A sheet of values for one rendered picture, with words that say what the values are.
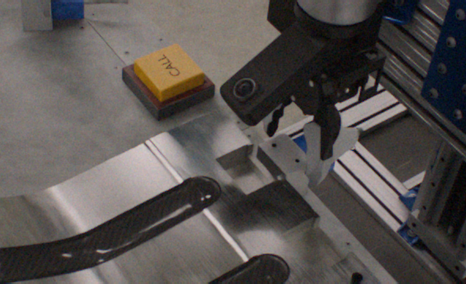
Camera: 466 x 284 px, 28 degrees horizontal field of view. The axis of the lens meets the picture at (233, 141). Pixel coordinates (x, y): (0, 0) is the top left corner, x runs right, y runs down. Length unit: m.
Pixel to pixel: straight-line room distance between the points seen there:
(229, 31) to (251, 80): 1.57
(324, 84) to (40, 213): 0.29
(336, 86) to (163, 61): 0.27
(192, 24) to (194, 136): 1.50
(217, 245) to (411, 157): 1.09
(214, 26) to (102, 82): 1.33
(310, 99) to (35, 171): 0.32
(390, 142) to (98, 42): 0.90
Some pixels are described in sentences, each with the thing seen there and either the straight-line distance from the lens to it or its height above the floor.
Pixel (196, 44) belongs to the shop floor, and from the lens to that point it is 2.39.
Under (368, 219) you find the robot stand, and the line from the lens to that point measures 1.80.
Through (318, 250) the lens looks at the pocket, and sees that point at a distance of 0.92.
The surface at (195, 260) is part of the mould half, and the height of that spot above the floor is 0.89.
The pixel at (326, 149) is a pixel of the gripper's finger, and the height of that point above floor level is 0.91.
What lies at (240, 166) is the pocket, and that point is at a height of 0.86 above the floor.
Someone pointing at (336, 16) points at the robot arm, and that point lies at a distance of 0.85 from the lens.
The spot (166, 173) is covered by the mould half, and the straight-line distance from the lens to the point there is 0.93.
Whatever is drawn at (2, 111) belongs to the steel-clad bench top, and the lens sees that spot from 1.11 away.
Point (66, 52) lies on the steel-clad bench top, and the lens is 1.18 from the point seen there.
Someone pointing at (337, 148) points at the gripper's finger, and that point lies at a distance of 0.98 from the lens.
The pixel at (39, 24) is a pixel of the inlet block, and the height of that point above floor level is 0.81.
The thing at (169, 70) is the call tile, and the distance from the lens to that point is 1.10.
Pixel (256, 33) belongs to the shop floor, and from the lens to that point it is 2.44.
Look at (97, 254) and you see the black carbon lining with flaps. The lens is 0.88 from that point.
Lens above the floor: 1.60
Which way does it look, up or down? 47 degrees down
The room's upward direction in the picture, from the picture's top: 7 degrees clockwise
